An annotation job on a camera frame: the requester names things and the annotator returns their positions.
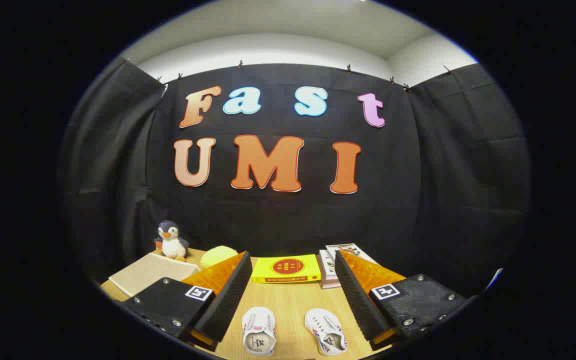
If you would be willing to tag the white canvas shoe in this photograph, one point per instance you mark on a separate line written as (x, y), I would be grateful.
(259, 330)
(326, 331)

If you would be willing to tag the brown-edged paperback book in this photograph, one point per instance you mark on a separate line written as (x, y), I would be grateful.
(329, 285)

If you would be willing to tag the penguin plush toy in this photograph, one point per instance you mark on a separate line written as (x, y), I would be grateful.
(172, 245)

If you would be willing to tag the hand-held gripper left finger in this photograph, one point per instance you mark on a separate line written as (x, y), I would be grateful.
(228, 300)

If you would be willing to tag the row of black backdrop clips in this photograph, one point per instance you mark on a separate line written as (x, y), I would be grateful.
(349, 68)

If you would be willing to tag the white book with floral cover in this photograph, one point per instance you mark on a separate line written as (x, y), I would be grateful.
(348, 248)

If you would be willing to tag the beige fabric storage box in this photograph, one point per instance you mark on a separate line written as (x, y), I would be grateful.
(153, 275)

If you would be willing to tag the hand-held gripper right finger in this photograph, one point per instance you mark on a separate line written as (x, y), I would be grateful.
(358, 300)

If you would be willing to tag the yellow book with red circle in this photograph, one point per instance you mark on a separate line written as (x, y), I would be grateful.
(288, 267)

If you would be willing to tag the yellow round plush toy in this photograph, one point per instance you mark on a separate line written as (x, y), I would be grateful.
(215, 256)

